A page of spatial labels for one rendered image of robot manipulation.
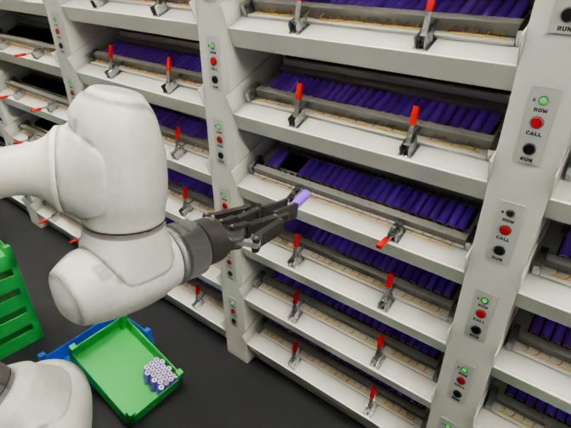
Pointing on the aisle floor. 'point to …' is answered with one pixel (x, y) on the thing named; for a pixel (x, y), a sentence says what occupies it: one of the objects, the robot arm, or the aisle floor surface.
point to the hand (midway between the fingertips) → (279, 211)
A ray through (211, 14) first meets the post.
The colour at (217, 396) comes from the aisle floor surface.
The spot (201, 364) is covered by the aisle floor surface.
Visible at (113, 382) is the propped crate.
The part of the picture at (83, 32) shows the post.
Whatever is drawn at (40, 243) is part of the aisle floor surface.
